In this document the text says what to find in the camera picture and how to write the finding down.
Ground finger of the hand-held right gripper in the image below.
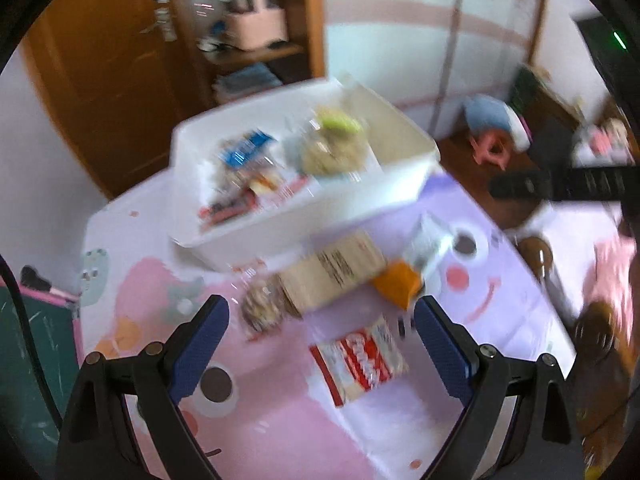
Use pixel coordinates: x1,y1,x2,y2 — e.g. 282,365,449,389
488,164,640,207

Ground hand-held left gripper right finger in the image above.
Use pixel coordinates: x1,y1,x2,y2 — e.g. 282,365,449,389
412,295,587,480

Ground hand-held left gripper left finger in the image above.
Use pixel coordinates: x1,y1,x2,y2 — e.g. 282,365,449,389
55,294,232,480

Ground red white snack packet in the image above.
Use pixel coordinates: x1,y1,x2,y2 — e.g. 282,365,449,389
309,314,410,407

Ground dark red snack packet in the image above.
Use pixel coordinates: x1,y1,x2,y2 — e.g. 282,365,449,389
198,196,261,226

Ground white plastic box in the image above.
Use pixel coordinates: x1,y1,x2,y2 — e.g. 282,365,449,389
167,77,442,273

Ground blue snack packet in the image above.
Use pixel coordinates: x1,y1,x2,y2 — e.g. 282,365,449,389
218,129,277,168

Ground clear cookie packet black text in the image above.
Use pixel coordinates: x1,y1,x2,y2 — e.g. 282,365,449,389
289,122,372,182

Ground green yellow snack packet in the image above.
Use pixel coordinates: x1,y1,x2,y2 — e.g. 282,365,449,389
319,108,364,136

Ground white cloth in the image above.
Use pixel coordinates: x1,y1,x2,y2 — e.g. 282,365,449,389
504,109,532,152

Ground round chocolate cookie packet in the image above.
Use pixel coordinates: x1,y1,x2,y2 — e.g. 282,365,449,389
241,279,287,337

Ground pink plastic stool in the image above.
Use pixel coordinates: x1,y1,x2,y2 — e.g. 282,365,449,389
469,129,512,169

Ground orange snack packet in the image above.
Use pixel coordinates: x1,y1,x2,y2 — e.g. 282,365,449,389
371,259,425,309

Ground dark green bag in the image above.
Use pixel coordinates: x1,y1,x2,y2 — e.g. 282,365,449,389
506,64,544,117

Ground blue cushion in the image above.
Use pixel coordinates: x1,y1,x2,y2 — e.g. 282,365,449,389
461,95,517,134

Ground clear white snack packet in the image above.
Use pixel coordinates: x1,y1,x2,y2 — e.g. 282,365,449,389
401,214,457,277

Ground beige snack packet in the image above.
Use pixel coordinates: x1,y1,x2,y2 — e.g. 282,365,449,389
279,231,388,317

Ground green board pink edge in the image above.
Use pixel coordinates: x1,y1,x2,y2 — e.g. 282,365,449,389
0,280,83,466

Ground small black object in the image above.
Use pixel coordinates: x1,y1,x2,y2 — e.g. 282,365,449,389
20,265,52,292

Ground light blue wardrobe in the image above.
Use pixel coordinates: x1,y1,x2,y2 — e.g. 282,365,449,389
320,0,551,142

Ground folded towels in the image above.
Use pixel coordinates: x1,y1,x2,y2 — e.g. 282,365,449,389
216,62,282,97

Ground brown wooden door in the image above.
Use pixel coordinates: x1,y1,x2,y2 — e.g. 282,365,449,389
19,0,203,202

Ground wooden shelf unit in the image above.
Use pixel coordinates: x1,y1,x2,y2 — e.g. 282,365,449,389
169,0,327,107

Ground pink basket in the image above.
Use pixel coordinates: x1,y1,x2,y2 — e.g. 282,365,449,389
224,0,289,52

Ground black cable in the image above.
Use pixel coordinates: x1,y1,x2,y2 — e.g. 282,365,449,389
0,254,63,423

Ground metal door handle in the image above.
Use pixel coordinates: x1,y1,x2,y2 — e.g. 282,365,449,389
141,6,177,42

